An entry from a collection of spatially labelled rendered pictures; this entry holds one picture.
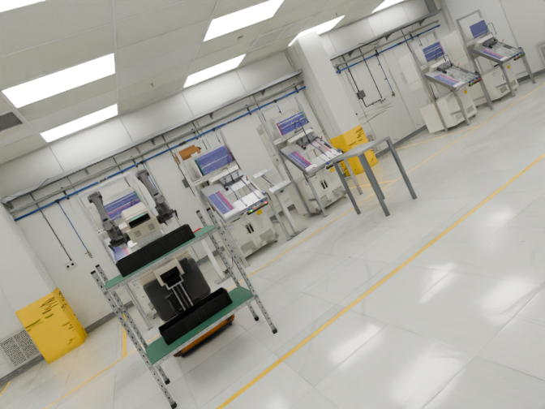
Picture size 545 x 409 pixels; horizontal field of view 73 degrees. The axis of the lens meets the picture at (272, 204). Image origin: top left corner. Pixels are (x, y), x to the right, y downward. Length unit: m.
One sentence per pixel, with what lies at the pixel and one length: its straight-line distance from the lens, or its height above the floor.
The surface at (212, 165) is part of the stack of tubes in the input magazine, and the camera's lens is 5.50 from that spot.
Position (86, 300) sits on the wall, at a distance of 6.93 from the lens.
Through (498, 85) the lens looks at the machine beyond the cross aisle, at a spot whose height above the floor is 0.32.
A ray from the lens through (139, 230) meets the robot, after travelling 3.39.
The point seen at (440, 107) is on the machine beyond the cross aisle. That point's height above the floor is 0.49.
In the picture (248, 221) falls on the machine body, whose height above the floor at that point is 0.50.
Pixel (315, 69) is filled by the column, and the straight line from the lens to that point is 7.82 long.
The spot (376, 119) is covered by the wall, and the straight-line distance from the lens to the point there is 9.00.
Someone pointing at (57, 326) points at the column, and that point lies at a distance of 6.50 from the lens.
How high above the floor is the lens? 1.26
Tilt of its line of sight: 8 degrees down
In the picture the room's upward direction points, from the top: 27 degrees counter-clockwise
